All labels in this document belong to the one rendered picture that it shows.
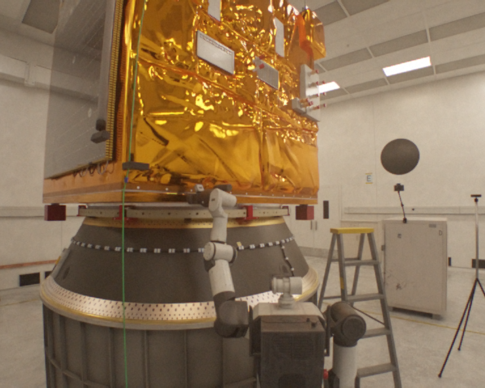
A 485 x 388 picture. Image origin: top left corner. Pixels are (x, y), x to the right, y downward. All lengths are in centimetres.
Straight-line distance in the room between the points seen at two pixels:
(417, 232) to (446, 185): 412
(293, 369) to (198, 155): 106
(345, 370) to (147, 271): 104
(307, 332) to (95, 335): 115
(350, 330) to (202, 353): 80
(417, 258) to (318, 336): 401
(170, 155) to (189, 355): 101
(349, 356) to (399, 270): 384
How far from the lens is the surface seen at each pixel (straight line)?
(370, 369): 287
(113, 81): 145
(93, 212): 191
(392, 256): 490
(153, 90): 142
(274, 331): 91
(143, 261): 158
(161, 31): 157
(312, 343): 94
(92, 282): 173
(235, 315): 104
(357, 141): 934
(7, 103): 692
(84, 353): 179
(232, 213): 163
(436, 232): 478
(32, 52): 740
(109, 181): 139
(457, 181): 878
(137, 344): 157
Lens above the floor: 173
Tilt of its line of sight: 3 degrees up
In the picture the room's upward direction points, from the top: straight up
